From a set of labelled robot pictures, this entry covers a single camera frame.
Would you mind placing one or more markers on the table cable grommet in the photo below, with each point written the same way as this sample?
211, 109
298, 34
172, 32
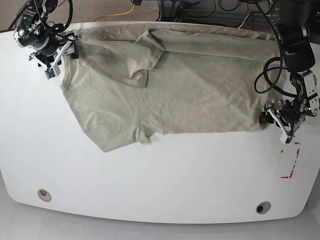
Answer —
44, 195
263, 207

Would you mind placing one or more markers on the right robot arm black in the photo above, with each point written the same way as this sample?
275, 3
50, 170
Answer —
33, 29

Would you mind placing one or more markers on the beige grey t-shirt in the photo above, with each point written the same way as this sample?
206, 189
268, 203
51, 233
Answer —
131, 81

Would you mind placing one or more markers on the red tape rectangle marking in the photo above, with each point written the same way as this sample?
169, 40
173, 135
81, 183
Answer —
287, 160

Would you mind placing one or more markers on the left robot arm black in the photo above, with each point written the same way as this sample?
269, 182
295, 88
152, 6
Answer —
292, 23

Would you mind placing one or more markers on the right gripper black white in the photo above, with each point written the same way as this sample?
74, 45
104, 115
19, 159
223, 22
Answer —
53, 49

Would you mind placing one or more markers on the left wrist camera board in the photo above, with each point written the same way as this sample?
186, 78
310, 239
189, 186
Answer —
286, 139

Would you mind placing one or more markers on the left table cable grommet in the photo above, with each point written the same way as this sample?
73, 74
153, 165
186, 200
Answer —
44, 195

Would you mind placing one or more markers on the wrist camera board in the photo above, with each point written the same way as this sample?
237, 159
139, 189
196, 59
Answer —
52, 72
286, 139

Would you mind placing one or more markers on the right table cable grommet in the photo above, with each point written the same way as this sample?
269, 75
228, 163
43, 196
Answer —
263, 207

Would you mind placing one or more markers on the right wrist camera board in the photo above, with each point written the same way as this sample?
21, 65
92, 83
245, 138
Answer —
52, 72

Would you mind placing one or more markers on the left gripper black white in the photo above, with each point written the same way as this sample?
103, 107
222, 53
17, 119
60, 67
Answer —
288, 119

